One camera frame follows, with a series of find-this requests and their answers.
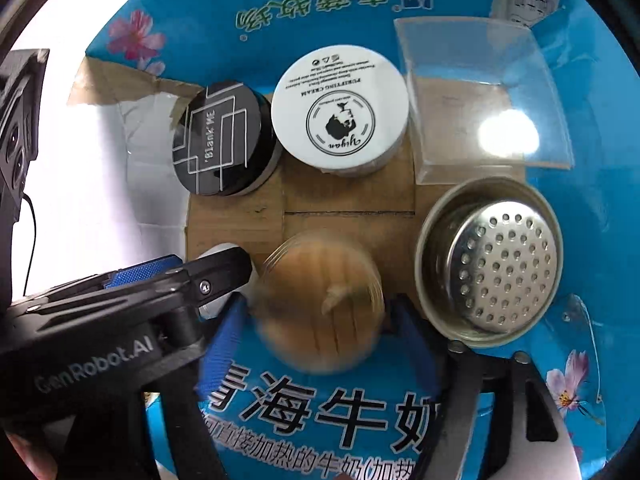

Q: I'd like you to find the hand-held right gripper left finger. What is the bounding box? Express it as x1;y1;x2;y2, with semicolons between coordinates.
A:
144;292;251;480

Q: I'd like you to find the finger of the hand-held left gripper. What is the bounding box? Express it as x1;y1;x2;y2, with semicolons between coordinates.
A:
10;246;254;356
102;255;186;292

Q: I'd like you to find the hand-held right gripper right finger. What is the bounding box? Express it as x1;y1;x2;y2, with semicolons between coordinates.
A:
387;294;586;480

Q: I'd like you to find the small white rounded case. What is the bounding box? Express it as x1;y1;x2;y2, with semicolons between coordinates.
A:
192;242;263;318

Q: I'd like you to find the gold round tin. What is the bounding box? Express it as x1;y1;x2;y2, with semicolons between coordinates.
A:
252;232;387;377

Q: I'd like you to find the metal strainer bowl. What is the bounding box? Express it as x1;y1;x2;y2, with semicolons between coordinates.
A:
414;176;561;349

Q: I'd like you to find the black round tin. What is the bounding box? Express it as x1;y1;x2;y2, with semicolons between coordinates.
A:
171;81;281;197

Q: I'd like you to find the blue cardboard box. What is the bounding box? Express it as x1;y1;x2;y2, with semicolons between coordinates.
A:
75;0;622;480

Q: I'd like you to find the white round cream jar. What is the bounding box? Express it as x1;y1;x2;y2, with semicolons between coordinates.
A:
271;45;410;177

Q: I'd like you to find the clear plastic box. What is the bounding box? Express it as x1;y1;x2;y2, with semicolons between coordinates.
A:
394;16;575;187

